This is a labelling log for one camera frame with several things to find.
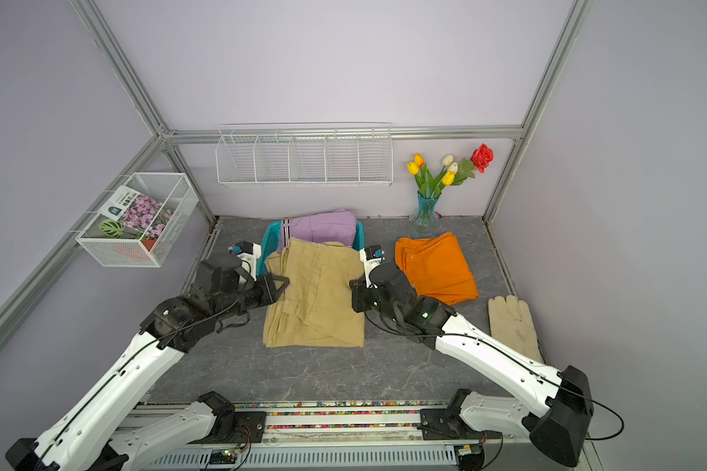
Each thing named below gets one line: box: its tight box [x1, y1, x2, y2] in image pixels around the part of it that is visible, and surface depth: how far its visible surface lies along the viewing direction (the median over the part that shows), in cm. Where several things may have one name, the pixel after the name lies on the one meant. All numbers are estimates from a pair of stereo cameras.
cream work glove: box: [488, 294, 545, 364], surface depth 94 cm
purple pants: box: [276, 209, 357, 252], surface depth 106 cm
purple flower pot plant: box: [98, 185, 175, 252], surface depth 75 cm
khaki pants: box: [262, 237, 367, 348], surface depth 73 cm
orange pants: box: [394, 231, 480, 306], surface depth 105 cm
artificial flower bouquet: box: [406, 143, 494, 197], surface depth 98 cm
